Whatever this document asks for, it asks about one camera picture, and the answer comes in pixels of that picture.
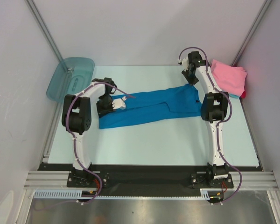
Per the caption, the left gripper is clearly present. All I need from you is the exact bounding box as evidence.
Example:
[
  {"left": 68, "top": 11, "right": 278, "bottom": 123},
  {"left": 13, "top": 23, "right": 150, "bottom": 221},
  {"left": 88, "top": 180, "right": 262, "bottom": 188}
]
[{"left": 96, "top": 94, "right": 115, "bottom": 118}]

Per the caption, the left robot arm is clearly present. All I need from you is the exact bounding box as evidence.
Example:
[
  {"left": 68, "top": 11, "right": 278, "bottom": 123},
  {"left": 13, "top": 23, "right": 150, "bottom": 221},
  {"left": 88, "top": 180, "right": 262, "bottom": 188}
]
[{"left": 62, "top": 77, "right": 117, "bottom": 170}]

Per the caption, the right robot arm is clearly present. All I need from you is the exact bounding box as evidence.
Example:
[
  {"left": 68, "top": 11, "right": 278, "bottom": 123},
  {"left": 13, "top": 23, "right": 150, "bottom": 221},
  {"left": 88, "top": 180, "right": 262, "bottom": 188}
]
[{"left": 179, "top": 51, "right": 229, "bottom": 187}]

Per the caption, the pink folded t-shirt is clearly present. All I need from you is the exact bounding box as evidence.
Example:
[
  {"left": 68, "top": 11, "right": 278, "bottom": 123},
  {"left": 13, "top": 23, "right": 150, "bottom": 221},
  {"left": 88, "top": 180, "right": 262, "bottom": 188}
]
[{"left": 211, "top": 59, "right": 248, "bottom": 96}]

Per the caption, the teal translucent plastic bin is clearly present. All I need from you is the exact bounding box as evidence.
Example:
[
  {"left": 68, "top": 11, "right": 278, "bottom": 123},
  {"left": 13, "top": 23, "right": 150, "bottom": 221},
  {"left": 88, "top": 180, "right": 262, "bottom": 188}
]
[{"left": 46, "top": 57, "right": 95, "bottom": 103}]

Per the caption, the light blue folded t-shirt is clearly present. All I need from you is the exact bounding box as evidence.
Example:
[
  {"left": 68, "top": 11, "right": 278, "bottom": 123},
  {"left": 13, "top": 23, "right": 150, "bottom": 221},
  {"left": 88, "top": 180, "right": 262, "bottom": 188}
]
[{"left": 229, "top": 93, "right": 240, "bottom": 99}]

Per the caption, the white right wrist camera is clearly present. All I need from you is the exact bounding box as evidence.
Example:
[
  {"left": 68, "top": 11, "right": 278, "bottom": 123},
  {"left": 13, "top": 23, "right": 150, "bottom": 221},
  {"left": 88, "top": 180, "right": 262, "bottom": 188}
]
[{"left": 178, "top": 58, "right": 189, "bottom": 71}]

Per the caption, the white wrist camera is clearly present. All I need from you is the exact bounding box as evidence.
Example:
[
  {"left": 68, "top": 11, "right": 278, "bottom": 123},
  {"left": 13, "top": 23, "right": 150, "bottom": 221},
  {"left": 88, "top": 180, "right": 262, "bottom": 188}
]
[
  {"left": 112, "top": 96, "right": 127, "bottom": 110},
  {"left": 178, "top": 58, "right": 189, "bottom": 71}
]

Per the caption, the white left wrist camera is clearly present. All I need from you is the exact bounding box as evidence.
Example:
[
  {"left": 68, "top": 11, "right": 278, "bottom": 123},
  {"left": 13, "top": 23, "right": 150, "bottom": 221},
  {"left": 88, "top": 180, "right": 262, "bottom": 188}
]
[{"left": 112, "top": 96, "right": 127, "bottom": 110}]

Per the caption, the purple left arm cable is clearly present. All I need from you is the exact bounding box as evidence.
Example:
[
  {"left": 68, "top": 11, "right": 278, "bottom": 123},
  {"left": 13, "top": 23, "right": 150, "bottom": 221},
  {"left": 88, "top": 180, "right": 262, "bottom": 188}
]
[{"left": 64, "top": 81, "right": 136, "bottom": 206}]

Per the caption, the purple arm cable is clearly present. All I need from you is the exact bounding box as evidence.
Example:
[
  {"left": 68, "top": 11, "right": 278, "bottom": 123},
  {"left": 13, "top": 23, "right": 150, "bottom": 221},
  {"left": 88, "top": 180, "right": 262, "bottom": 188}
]
[
  {"left": 64, "top": 81, "right": 136, "bottom": 206},
  {"left": 178, "top": 47, "right": 243, "bottom": 206}
]

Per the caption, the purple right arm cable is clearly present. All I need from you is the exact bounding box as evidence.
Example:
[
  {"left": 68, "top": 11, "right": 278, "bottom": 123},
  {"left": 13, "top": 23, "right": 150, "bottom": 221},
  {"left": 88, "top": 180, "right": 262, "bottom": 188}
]
[{"left": 178, "top": 47, "right": 243, "bottom": 206}]

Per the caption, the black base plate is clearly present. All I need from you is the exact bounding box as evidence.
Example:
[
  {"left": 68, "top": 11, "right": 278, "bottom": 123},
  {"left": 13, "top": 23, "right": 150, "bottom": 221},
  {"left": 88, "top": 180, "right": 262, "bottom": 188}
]
[{"left": 37, "top": 163, "right": 262, "bottom": 196}]

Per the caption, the right aluminium frame post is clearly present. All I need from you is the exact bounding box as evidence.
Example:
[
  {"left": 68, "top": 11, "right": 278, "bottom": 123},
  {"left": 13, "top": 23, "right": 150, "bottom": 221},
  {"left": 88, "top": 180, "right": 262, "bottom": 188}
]
[{"left": 231, "top": 0, "right": 274, "bottom": 66}]

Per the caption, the aluminium frame post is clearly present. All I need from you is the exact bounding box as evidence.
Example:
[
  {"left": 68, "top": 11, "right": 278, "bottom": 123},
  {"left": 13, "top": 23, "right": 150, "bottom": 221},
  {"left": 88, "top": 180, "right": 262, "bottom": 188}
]
[
  {"left": 231, "top": 0, "right": 274, "bottom": 66},
  {"left": 25, "top": 0, "right": 63, "bottom": 62}
]

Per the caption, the white slotted cable duct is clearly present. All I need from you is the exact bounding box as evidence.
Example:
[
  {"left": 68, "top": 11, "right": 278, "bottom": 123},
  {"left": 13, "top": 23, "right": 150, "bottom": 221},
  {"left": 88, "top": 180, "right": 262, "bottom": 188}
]
[{"left": 34, "top": 189, "right": 223, "bottom": 200}]

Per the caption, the aluminium front rail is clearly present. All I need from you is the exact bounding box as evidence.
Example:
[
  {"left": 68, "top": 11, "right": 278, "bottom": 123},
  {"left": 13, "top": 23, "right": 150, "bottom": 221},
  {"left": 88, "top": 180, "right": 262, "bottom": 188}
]
[{"left": 24, "top": 171, "right": 279, "bottom": 191}]

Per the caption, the left aluminium frame post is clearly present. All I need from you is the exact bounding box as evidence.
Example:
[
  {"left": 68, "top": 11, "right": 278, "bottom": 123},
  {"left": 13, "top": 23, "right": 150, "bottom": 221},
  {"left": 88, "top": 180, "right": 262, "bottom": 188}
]
[{"left": 25, "top": 0, "right": 63, "bottom": 62}]

